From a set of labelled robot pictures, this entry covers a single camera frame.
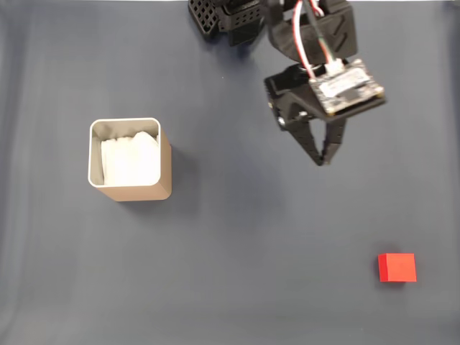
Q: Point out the red cube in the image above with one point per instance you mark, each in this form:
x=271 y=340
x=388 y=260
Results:
x=399 y=267

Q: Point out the beige metal box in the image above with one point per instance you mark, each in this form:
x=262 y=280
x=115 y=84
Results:
x=165 y=169

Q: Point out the white tissue paper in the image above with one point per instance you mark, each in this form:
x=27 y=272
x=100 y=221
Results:
x=131 y=161

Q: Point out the bare camera circuit board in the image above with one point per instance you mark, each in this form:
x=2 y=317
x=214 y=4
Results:
x=346 y=88

